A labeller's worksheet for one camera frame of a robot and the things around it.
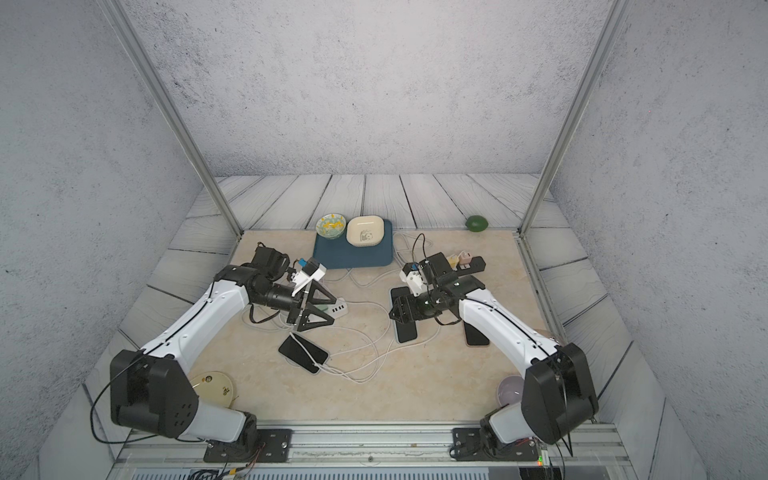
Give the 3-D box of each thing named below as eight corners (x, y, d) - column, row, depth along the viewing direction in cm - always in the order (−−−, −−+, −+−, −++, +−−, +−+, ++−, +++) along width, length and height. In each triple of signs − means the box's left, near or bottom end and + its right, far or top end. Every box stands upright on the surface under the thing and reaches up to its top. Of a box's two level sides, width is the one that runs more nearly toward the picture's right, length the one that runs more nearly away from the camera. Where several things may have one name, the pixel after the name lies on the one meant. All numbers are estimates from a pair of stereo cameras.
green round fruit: (467, 232, 123) (469, 224, 119) (465, 222, 126) (466, 215, 123) (486, 232, 123) (488, 224, 119) (483, 222, 126) (486, 214, 123)
